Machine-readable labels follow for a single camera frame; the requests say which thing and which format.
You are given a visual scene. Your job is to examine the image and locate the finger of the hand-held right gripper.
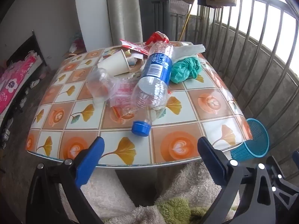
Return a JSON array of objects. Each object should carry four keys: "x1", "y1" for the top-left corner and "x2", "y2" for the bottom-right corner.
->
[{"x1": 266, "y1": 155, "x2": 299, "y2": 217}]

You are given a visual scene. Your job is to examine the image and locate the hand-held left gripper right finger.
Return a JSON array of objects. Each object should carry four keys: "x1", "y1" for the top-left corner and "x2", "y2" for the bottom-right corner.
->
[{"x1": 197, "y1": 136, "x2": 277, "y2": 224}]

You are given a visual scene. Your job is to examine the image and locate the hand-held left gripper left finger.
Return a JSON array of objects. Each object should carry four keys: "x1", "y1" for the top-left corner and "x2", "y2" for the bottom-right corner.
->
[{"x1": 26, "y1": 136, "x2": 105, "y2": 224}]

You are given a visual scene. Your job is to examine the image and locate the blue mesh wastebasket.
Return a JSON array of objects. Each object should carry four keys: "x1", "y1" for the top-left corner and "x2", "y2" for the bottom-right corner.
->
[{"x1": 230, "y1": 118, "x2": 270, "y2": 161}]

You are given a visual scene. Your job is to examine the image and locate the clear pink printed wrapper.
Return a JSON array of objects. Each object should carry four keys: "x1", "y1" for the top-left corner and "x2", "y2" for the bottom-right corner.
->
[{"x1": 106, "y1": 77, "x2": 141, "y2": 119}]

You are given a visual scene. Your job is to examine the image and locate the clear plastic bottle blue label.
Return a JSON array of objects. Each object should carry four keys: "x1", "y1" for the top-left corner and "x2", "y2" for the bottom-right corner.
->
[{"x1": 131, "y1": 41, "x2": 174, "y2": 137}]

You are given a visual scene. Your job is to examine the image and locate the table with patterned tablecloth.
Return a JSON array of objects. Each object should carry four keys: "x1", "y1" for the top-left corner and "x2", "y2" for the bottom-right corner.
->
[{"x1": 26, "y1": 41, "x2": 253, "y2": 167}]

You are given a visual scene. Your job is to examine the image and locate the thin orange yellow wrapper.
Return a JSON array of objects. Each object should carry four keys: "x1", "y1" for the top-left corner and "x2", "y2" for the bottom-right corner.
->
[{"x1": 112, "y1": 105, "x2": 137, "y2": 119}]

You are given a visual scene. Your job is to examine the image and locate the crumpled clear plastic cup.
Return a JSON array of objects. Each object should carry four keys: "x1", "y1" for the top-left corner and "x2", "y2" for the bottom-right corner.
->
[{"x1": 86, "y1": 68, "x2": 117, "y2": 104}]

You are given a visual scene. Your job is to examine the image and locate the crumpled green plastic bag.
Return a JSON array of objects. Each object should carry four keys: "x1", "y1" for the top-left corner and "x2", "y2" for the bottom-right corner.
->
[{"x1": 169, "y1": 56, "x2": 204, "y2": 84}]

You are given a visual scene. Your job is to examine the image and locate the white paper cup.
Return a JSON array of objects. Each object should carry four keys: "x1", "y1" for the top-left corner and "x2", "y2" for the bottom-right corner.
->
[{"x1": 97, "y1": 49, "x2": 130, "y2": 76}]

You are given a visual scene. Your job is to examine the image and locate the pink floral blanket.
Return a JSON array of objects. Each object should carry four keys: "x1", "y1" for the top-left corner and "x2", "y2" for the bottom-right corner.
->
[{"x1": 0, "y1": 52, "x2": 38, "y2": 115}]

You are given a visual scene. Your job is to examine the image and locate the white tissue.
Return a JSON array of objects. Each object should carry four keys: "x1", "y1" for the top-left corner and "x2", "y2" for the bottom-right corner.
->
[{"x1": 172, "y1": 44, "x2": 206, "y2": 60}]

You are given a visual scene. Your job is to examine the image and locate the pink white cloth pile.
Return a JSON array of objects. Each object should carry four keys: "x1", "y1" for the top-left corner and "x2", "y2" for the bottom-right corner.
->
[{"x1": 69, "y1": 31, "x2": 85, "y2": 54}]

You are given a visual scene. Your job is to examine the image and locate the red white snack bag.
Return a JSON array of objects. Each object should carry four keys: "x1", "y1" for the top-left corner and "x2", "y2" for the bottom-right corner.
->
[{"x1": 120, "y1": 31, "x2": 170, "y2": 56}]

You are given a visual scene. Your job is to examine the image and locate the black bed headboard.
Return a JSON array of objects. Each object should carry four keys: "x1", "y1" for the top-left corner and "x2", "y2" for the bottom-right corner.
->
[{"x1": 6, "y1": 30, "x2": 47, "y2": 68}]

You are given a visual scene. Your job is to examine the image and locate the grey curtain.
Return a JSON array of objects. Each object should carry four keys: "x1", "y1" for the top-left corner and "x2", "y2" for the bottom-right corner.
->
[{"x1": 105, "y1": 0, "x2": 143, "y2": 46}]

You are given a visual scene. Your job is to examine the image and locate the dark grey cabinet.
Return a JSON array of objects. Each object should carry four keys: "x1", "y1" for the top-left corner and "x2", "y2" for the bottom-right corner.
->
[{"x1": 138, "y1": 0, "x2": 171, "y2": 42}]

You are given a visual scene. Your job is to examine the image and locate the yellow broom handle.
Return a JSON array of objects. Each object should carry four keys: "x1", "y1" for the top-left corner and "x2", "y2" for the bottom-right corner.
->
[{"x1": 179, "y1": 0, "x2": 195, "y2": 41}]

